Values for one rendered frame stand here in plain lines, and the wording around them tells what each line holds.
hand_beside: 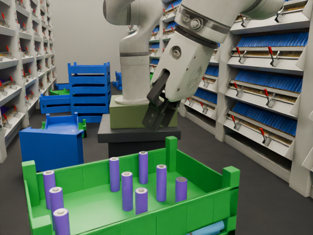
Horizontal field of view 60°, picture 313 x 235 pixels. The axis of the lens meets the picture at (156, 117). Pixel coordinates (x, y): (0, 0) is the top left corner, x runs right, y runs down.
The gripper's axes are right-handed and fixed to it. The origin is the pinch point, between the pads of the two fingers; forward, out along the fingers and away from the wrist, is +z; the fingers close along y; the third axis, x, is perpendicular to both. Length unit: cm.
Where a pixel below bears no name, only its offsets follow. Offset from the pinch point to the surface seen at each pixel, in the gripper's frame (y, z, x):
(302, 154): 78, 16, -33
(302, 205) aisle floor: 68, 30, -42
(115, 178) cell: -5.4, 13.0, 0.4
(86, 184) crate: -7.3, 17.0, 4.6
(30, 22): 129, 61, 210
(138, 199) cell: -12.8, 6.2, -7.7
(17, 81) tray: 78, 82, 145
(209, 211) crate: -5.6, 5.5, -16.3
